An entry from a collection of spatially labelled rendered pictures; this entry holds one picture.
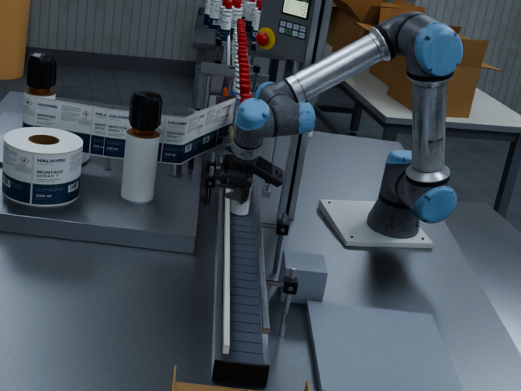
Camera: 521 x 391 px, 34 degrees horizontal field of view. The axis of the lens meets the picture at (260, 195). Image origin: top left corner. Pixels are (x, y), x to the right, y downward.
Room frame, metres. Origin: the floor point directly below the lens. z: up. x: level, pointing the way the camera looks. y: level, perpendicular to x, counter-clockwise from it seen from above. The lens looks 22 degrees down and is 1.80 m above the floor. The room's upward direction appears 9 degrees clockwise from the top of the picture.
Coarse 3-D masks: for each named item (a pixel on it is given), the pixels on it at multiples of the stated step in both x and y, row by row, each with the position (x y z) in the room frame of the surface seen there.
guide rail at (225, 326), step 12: (228, 180) 2.31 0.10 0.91; (228, 204) 2.14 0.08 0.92; (228, 216) 2.05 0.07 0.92; (228, 228) 1.98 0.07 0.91; (228, 240) 1.91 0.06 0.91; (228, 252) 1.84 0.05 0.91; (228, 264) 1.78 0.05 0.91; (228, 276) 1.72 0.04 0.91; (228, 288) 1.67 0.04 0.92; (228, 300) 1.61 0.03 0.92; (228, 312) 1.56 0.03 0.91; (228, 324) 1.51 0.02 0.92; (228, 336) 1.47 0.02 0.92; (228, 348) 1.44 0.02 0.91
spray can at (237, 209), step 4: (252, 184) 2.17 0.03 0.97; (248, 196) 2.15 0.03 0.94; (232, 200) 2.16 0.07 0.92; (248, 200) 2.16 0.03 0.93; (232, 204) 2.15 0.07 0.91; (236, 204) 2.15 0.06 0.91; (244, 204) 2.15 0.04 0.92; (248, 204) 2.16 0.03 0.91; (232, 208) 2.15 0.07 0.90; (236, 208) 2.14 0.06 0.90; (240, 208) 2.14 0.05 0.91; (244, 208) 2.15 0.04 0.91; (248, 208) 2.16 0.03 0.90; (232, 212) 2.15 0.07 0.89; (236, 212) 2.14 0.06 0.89; (240, 212) 2.14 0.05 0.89; (244, 212) 2.15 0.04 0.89; (240, 216) 2.15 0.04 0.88
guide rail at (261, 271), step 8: (256, 176) 2.25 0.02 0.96; (256, 184) 2.19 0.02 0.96; (256, 192) 2.13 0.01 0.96; (256, 200) 2.08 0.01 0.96; (256, 208) 2.03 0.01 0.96; (256, 216) 1.97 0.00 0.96; (256, 224) 1.93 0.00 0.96; (256, 232) 1.90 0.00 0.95; (264, 272) 1.67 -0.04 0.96; (264, 280) 1.64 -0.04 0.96; (264, 288) 1.60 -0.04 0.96; (264, 296) 1.57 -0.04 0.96; (264, 304) 1.53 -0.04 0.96; (264, 312) 1.50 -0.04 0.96; (264, 320) 1.47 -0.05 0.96; (264, 328) 1.44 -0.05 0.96
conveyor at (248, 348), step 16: (224, 192) 2.30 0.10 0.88; (224, 208) 2.19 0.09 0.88; (240, 224) 2.10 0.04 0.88; (240, 240) 1.99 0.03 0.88; (240, 256) 1.90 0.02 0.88; (256, 256) 1.92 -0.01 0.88; (240, 272) 1.82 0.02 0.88; (256, 272) 1.83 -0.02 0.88; (240, 288) 1.74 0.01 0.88; (256, 288) 1.75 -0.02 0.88; (240, 304) 1.67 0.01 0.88; (256, 304) 1.68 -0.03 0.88; (240, 320) 1.60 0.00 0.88; (256, 320) 1.61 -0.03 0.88; (240, 336) 1.53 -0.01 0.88; (256, 336) 1.54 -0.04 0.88; (240, 352) 1.47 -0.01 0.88; (256, 352) 1.48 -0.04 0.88
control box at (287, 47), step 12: (264, 0) 2.37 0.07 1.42; (276, 0) 2.35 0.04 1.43; (312, 0) 2.30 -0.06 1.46; (264, 12) 2.37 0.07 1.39; (276, 12) 2.35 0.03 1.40; (264, 24) 2.37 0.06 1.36; (276, 24) 2.35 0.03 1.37; (276, 36) 2.34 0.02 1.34; (288, 36) 2.33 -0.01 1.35; (264, 48) 2.36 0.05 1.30; (276, 48) 2.34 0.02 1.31; (288, 48) 2.32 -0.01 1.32; (300, 48) 2.30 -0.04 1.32; (324, 48) 2.37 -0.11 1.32; (300, 60) 2.30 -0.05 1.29
